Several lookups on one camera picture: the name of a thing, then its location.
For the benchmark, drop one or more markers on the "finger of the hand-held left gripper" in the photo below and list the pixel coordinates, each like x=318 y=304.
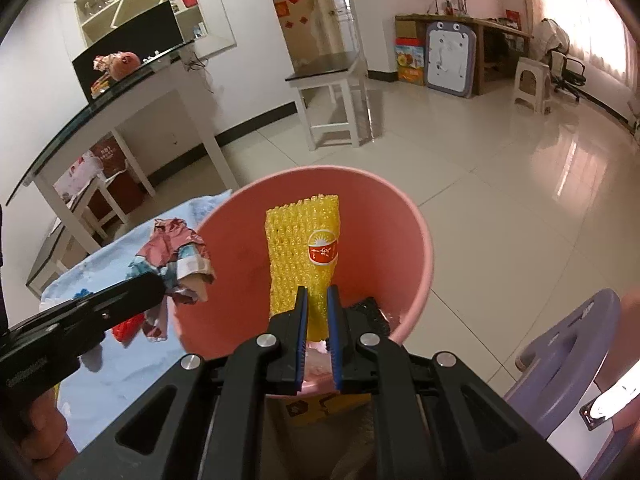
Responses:
x=125 y=297

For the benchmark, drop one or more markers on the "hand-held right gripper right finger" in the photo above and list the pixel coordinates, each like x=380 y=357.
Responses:
x=334 y=340

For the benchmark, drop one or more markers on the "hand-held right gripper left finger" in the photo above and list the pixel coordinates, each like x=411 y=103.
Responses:
x=301 y=340

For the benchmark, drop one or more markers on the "colourful wrapper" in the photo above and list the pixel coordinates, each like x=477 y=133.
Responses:
x=170 y=245

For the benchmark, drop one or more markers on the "yellow foam fruit net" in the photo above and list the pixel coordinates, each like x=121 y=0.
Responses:
x=290 y=240

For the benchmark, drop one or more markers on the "pink plastic bucket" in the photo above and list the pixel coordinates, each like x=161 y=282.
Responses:
x=380 y=240

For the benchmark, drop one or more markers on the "person's left hand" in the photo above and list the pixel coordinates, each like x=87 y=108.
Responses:
x=42 y=420

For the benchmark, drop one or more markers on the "small red wrapper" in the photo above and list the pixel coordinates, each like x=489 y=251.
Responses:
x=125 y=330

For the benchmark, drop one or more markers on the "light blue printed cloth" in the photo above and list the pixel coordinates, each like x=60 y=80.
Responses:
x=100 y=270

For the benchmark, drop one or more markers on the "yellow cardboard box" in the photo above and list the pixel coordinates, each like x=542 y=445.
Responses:
x=310 y=410

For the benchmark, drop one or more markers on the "low white black-top bench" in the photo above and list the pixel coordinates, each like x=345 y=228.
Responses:
x=47 y=260

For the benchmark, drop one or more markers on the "clear plastic bag with print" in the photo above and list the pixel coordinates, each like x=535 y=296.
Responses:
x=80 y=172

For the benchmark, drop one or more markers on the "red cardboard box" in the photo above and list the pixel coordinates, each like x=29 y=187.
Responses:
x=112 y=160

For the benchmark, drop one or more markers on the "white desk with glass top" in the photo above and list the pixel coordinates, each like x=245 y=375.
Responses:
x=165 y=80

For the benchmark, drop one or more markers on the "purple plastic stool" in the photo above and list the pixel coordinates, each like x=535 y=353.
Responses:
x=560 y=360

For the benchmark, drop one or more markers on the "orange stuffed toy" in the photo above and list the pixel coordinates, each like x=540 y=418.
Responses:
x=125 y=62

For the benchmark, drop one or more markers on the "black monitor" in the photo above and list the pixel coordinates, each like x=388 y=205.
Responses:
x=140 y=30

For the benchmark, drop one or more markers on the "small white black-top table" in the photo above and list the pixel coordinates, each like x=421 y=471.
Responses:
x=325 y=65

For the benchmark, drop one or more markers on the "orange fruit carton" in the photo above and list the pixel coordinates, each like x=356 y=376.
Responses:
x=410 y=60

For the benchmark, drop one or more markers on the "grey children's drawing board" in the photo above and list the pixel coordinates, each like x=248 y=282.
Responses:
x=450 y=60

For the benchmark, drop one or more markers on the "white plastic stool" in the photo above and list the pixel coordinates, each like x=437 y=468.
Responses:
x=530 y=65

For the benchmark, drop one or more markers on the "wooden desk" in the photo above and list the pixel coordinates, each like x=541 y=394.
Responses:
x=495 y=27

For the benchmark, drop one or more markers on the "black office chair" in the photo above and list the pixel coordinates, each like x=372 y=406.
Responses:
x=570 y=67

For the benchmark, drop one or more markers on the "pink window curtain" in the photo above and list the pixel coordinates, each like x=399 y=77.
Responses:
x=590 y=10

